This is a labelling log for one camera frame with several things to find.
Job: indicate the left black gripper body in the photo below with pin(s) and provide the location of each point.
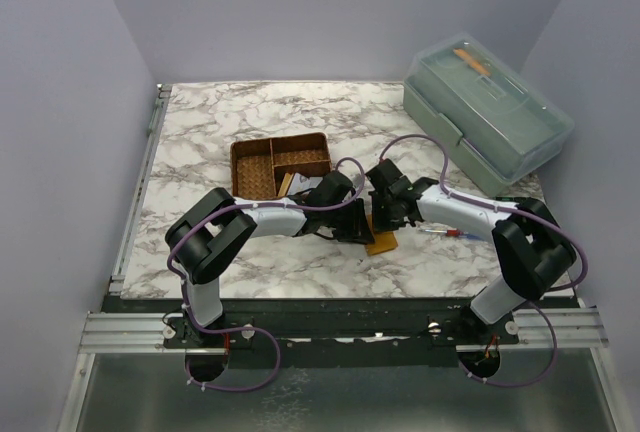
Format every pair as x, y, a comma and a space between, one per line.
332, 217

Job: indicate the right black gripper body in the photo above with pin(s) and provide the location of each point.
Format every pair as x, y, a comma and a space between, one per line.
384, 219

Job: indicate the yellow leather card holder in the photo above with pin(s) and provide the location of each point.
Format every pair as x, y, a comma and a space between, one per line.
383, 241

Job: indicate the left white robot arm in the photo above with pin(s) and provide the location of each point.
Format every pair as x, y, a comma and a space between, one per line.
205, 241

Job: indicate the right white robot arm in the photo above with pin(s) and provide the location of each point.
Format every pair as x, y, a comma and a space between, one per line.
532, 253

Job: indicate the red blue screwdriver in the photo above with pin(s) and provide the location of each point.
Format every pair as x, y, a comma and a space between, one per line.
452, 233

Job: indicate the brown woven basket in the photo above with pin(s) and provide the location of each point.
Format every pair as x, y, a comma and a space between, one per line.
259, 167

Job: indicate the clear lid plastic toolbox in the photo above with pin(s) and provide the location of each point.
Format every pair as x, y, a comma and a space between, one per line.
496, 129

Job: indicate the orange tool inside toolbox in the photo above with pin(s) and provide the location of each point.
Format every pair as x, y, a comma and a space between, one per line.
472, 62

